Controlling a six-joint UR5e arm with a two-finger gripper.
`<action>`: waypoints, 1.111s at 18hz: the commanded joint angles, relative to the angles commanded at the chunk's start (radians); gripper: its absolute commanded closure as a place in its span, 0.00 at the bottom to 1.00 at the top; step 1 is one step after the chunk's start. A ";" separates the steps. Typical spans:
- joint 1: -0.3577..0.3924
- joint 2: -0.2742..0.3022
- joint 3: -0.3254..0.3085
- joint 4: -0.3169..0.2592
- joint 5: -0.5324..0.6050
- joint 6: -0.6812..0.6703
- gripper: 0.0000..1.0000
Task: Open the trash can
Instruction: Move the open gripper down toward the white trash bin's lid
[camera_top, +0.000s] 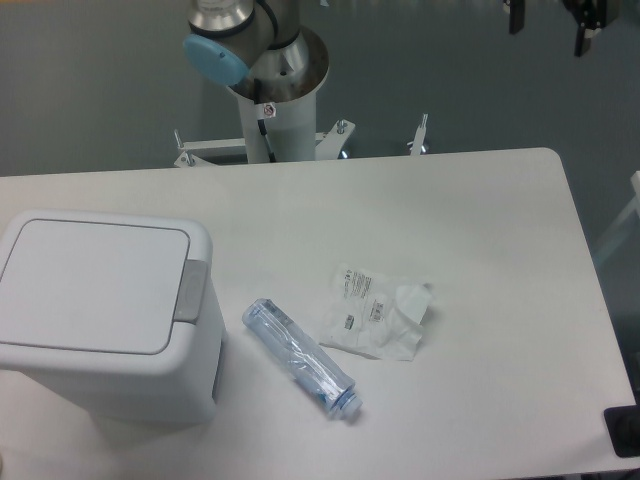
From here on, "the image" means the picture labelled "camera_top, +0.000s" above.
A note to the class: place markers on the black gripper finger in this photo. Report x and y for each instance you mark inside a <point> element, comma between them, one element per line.
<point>584,37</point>
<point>516,11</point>

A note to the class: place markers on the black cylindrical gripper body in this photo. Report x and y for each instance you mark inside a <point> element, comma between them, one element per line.
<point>593,13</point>

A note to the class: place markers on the white push-button trash can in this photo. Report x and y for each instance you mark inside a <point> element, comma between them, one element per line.
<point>116,313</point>

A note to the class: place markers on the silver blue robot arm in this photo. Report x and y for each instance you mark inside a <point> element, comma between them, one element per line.
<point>258,49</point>

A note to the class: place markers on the crumpled clear plastic bag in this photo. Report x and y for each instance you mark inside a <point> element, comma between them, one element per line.
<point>374,315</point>

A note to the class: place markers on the black device at table edge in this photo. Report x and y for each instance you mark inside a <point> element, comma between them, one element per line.
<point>623,428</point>

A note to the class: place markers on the clear crushed plastic bottle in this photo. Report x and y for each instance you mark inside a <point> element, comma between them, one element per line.
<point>306,362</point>

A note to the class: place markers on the white frame at right edge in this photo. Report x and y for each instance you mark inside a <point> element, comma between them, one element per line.
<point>620,229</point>

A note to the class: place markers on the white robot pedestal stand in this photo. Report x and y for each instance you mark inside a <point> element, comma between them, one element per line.
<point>272,133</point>

